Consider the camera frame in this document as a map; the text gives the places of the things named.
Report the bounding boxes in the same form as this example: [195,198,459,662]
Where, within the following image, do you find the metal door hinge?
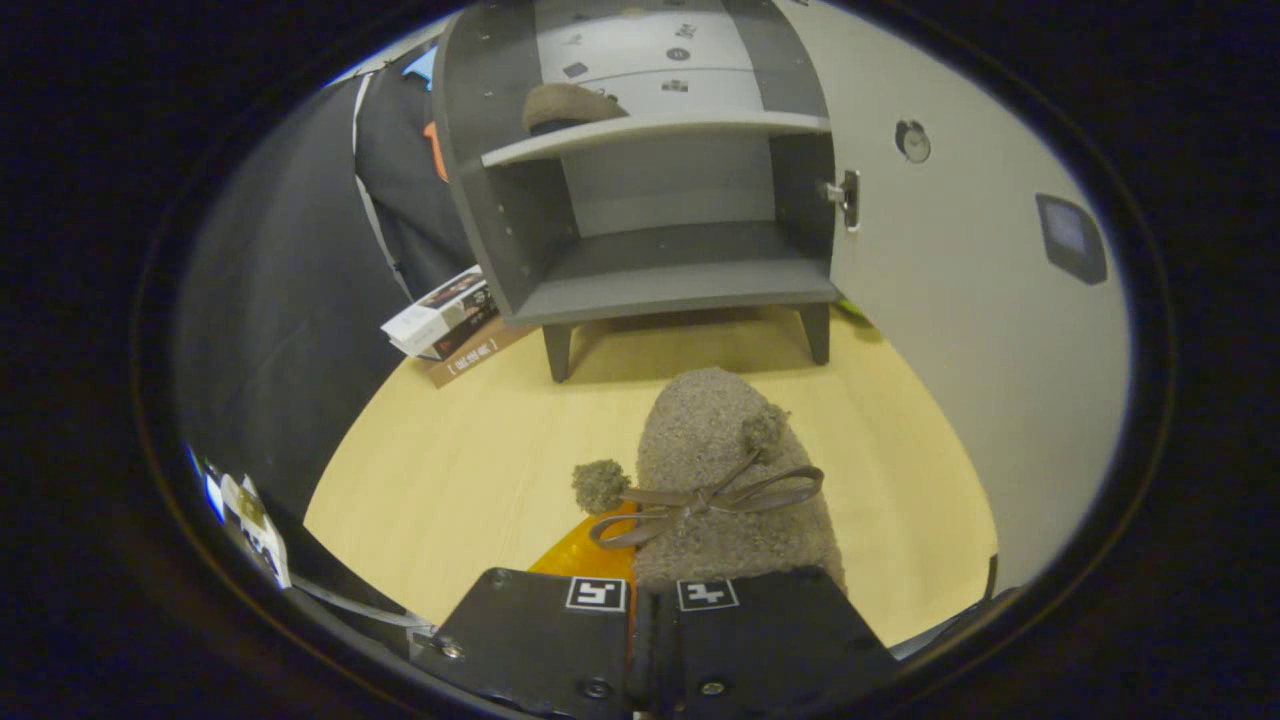
[822,170,861,233]

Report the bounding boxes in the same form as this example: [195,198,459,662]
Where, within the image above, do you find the light grey shoe cabinet door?
[775,0,1131,591]

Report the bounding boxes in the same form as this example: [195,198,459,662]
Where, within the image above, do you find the brown book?
[415,315,541,389]

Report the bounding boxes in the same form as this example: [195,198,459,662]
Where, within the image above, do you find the dark grey shoe cabinet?
[432,0,839,383]

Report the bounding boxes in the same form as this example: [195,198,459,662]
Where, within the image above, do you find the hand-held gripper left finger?
[410,500,641,720]

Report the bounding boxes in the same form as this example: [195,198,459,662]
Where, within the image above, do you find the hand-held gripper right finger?
[640,567,901,716]

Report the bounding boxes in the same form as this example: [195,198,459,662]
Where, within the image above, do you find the black backdrop cloth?
[175,40,481,521]

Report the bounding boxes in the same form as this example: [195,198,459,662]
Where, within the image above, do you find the brown fuzzy shoe with bow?
[572,367,847,591]

